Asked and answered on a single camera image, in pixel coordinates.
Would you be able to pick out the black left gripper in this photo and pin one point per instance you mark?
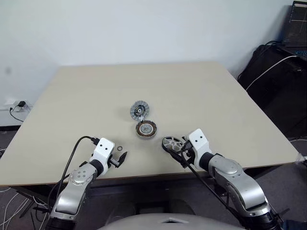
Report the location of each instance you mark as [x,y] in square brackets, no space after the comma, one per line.
[114,161]

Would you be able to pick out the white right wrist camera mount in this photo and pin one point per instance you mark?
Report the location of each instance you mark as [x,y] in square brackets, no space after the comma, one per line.
[197,139]

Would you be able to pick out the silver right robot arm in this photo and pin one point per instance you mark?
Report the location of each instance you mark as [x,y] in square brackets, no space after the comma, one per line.
[239,187]

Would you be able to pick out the grey robot torso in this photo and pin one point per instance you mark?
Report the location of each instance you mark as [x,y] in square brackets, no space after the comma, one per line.
[144,222]

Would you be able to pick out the white wall socket strip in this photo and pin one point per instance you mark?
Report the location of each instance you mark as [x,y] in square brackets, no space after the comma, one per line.
[26,106]

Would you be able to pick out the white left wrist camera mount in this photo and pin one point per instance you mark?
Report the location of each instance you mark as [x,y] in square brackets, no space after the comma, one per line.
[104,146]

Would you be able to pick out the black laptop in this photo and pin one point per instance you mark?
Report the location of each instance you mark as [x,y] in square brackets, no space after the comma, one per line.
[297,24]

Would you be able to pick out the copper wound motor stator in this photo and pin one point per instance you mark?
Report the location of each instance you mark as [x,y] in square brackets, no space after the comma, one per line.
[146,129]

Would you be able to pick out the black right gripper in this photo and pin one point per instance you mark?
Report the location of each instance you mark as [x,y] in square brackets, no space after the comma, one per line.
[188,153]

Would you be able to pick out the black bag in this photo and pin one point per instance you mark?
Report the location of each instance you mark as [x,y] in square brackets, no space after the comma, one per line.
[275,95]

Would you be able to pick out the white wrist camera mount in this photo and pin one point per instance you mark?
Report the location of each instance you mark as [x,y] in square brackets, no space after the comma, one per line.
[104,146]
[197,139]

